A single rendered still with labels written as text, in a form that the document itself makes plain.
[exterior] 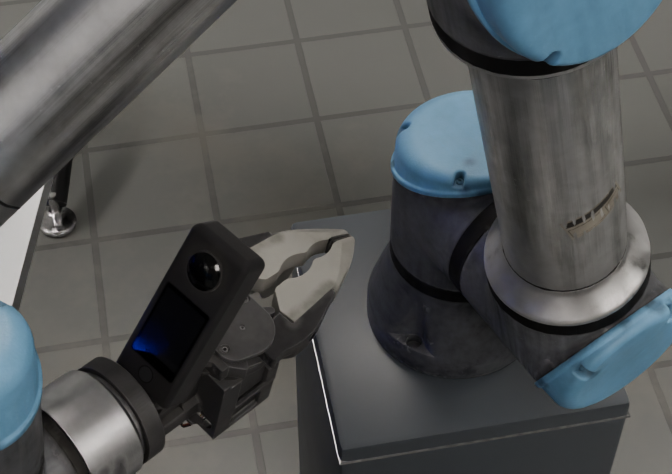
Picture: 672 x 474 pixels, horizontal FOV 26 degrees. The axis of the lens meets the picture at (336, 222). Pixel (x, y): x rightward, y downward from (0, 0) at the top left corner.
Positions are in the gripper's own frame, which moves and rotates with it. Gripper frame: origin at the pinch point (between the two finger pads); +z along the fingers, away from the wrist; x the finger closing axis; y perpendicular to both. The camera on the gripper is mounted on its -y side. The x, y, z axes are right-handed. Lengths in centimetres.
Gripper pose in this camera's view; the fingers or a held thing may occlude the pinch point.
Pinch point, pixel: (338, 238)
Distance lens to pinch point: 99.3
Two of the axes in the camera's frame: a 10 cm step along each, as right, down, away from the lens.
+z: 6.8, -4.8, 5.5
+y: -1.9, 6.2, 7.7
